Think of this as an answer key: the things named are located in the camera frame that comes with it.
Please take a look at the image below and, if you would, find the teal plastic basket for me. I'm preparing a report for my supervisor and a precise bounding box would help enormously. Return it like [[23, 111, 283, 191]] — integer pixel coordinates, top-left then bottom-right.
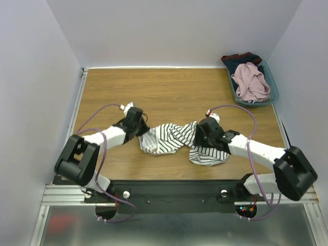
[[227, 59, 279, 108]]

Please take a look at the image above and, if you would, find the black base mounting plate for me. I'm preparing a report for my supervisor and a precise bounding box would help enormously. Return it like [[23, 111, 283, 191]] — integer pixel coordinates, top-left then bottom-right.
[[85, 179, 263, 215]]

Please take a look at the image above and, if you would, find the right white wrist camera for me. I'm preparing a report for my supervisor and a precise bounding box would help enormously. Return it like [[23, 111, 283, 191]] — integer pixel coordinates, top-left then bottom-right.
[[206, 110, 220, 123]]

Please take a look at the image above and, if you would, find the front aluminium frame rail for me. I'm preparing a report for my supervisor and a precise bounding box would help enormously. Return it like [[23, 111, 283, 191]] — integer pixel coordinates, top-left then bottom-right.
[[41, 185, 319, 206]]

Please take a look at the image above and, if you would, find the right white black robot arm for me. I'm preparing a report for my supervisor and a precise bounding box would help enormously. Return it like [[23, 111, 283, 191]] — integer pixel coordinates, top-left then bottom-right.
[[193, 117, 318, 201]]

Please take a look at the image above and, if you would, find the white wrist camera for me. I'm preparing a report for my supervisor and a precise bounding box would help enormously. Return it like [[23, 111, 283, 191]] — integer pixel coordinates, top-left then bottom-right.
[[119, 102, 135, 116], [206, 110, 220, 123]]

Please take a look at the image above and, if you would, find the black white striped tank top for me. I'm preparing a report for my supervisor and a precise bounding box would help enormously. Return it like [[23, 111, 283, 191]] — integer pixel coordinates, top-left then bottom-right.
[[139, 121, 229, 166]]

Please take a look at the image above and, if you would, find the purple cable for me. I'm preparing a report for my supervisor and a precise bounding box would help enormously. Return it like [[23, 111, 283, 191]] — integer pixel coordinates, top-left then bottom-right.
[[209, 105, 282, 221], [76, 103, 137, 223]]

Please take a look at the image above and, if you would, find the right aluminium frame rail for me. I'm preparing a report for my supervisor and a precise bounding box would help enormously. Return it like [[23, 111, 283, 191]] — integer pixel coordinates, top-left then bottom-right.
[[272, 104, 327, 245]]

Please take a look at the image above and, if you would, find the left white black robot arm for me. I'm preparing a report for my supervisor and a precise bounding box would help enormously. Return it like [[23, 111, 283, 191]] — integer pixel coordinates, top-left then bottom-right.
[[54, 107, 149, 202]]

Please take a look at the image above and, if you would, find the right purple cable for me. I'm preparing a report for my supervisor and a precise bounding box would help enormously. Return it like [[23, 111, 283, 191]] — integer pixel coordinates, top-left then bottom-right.
[[209, 105, 282, 221]]

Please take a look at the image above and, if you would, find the pink tank top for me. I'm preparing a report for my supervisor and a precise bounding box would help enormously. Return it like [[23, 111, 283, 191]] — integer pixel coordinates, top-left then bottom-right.
[[231, 62, 271, 102]]

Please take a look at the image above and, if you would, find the aluminium frame rail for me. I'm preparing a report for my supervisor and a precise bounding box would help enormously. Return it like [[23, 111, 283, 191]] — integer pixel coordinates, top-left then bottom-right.
[[272, 104, 327, 245], [30, 68, 89, 245], [41, 185, 319, 206]]

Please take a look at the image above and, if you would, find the dark navy maroon garment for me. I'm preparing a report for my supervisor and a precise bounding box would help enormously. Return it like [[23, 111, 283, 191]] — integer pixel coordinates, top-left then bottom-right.
[[221, 52, 262, 75]]

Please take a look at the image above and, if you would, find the left aluminium frame rail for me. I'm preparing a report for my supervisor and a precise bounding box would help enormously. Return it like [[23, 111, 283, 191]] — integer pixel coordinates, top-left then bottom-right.
[[30, 68, 89, 245]]

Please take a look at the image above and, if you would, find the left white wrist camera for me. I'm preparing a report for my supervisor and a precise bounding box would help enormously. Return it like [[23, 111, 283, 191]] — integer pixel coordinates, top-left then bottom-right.
[[119, 102, 135, 116]]

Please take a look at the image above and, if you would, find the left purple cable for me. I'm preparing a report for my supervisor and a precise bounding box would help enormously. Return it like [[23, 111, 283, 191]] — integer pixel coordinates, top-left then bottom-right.
[[76, 103, 137, 223]]

